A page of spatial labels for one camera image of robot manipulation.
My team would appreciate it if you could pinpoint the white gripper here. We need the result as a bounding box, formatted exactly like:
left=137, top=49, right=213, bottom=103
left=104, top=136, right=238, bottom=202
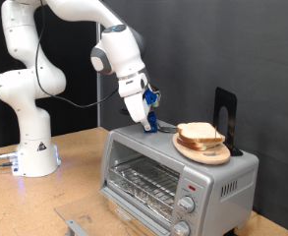
left=123, top=90, right=152, bottom=132

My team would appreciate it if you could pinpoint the metal spatula with blue block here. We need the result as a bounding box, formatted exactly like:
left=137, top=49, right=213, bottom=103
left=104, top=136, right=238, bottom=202
left=118, top=107, right=179, bottom=134

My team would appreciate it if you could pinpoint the white bread slice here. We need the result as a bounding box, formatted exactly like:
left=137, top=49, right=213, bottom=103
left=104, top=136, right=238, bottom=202
left=176, top=121, right=226, bottom=144
left=176, top=137, right=213, bottom=152

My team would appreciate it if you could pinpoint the glass oven door with handle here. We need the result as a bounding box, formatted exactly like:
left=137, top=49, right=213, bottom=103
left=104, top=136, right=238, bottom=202
left=54, top=186, right=172, bottom=236

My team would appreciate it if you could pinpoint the silver oven knob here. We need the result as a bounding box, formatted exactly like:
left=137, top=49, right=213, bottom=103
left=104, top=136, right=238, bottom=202
left=172, top=220, right=192, bottom=236
left=177, top=196, right=197, bottom=214

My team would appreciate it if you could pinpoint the silver toaster oven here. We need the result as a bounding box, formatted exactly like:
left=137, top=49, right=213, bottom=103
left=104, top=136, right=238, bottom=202
left=100, top=119, right=259, bottom=236

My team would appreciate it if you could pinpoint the vertical metal pole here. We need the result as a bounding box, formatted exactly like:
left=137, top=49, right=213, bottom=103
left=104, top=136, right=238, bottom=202
left=95, top=22, right=102, bottom=128

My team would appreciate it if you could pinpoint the round wooden plate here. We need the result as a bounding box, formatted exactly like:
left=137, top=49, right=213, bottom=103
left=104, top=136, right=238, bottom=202
left=172, top=132, right=232, bottom=166

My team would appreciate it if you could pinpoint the black metal bookend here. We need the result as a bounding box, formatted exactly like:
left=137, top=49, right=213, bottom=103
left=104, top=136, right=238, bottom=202
left=212, top=87, right=244, bottom=157

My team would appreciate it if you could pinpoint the metal wire oven rack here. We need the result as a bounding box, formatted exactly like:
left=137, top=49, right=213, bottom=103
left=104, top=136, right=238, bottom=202
left=108, top=155, right=181, bottom=220

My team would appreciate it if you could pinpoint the black camera cable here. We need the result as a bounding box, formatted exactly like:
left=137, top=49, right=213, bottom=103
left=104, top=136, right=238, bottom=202
left=33, top=0, right=120, bottom=109

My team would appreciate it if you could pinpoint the thin metal wire stopper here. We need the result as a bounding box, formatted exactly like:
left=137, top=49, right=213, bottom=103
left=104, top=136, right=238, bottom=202
left=204, top=126, right=222, bottom=157

